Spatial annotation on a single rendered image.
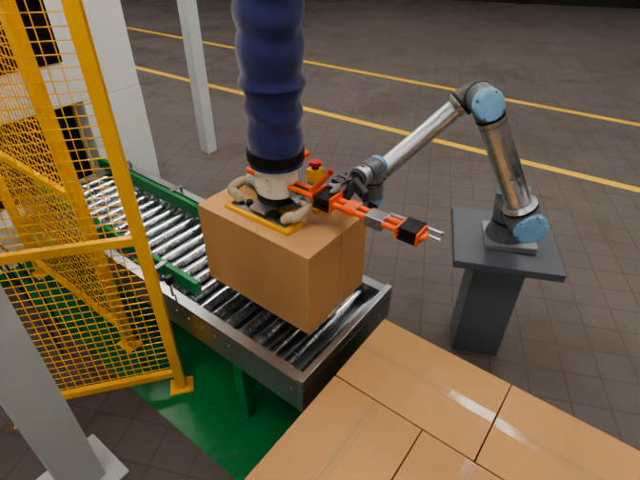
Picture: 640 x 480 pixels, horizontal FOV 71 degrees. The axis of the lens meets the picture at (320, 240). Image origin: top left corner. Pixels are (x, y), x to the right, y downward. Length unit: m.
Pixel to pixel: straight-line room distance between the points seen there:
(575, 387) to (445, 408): 1.17
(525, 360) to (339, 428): 1.45
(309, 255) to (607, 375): 2.00
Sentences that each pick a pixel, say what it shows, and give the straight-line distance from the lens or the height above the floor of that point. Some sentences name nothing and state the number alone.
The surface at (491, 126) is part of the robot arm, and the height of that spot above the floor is 1.42.
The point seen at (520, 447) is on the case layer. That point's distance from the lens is 1.92.
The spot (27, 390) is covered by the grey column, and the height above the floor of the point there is 0.74.
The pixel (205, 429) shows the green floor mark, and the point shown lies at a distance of 2.50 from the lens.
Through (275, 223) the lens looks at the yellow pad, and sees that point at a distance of 1.75.
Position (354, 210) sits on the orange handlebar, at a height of 1.23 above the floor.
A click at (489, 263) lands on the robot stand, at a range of 2.27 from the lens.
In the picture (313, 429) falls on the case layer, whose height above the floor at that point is 0.54.
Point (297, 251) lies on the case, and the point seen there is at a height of 1.09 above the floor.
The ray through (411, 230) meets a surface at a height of 1.24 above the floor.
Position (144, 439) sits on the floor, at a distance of 2.55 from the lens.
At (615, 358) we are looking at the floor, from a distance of 3.21.
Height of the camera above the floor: 2.10
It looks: 37 degrees down
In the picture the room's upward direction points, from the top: 1 degrees clockwise
